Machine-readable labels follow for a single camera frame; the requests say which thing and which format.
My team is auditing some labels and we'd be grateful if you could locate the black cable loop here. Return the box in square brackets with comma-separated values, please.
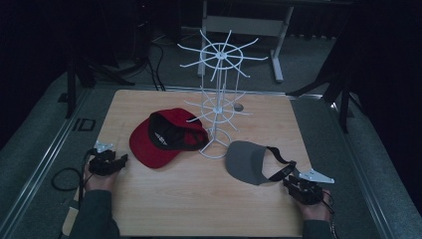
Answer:
[51, 166, 83, 192]

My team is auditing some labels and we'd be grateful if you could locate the person's right hand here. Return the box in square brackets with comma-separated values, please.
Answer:
[297, 188, 332, 223]

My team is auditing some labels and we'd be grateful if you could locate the person's left hand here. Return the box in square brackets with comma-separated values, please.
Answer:
[83, 163, 119, 193]

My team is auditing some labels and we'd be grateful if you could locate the white wire display rack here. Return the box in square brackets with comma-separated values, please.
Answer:
[176, 29, 269, 160]

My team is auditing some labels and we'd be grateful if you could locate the metal floor rail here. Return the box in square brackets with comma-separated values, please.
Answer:
[0, 89, 92, 239]
[326, 99, 396, 239]

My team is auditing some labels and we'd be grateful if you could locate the white desk frame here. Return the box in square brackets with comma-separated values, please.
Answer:
[197, 0, 353, 84]

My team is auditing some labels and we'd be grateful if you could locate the red and black cap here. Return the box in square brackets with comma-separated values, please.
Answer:
[128, 107, 210, 169]

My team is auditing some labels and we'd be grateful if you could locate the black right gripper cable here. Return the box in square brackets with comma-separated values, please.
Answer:
[321, 189, 340, 239]

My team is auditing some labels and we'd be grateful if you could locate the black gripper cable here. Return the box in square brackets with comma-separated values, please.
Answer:
[77, 148, 98, 209]
[321, 189, 340, 239]

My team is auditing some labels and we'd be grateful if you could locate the black tripod stand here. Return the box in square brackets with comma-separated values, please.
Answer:
[64, 54, 136, 120]
[287, 49, 364, 134]

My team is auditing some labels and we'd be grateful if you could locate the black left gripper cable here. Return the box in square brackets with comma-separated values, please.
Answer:
[77, 148, 98, 209]

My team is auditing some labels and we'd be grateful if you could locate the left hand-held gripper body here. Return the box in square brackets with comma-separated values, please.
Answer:
[87, 140, 117, 177]

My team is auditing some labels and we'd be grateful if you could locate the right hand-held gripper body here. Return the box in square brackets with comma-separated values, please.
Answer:
[286, 167, 335, 206]

